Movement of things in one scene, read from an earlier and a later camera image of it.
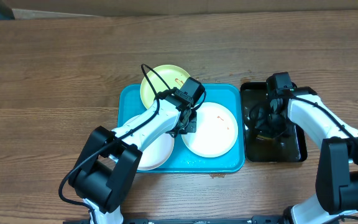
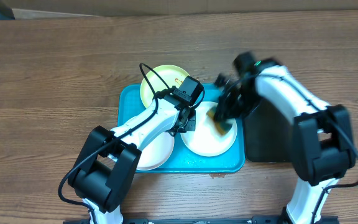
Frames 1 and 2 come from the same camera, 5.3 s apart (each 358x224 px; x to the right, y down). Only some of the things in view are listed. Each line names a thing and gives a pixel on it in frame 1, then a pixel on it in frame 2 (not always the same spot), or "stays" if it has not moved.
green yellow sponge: x=264 y=137 to x=222 y=126
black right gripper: x=268 y=122 to x=226 y=101
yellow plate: x=172 y=76 stays
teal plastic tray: x=232 y=96 stays
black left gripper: x=192 y=127 stays
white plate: x=216 y=133 stays
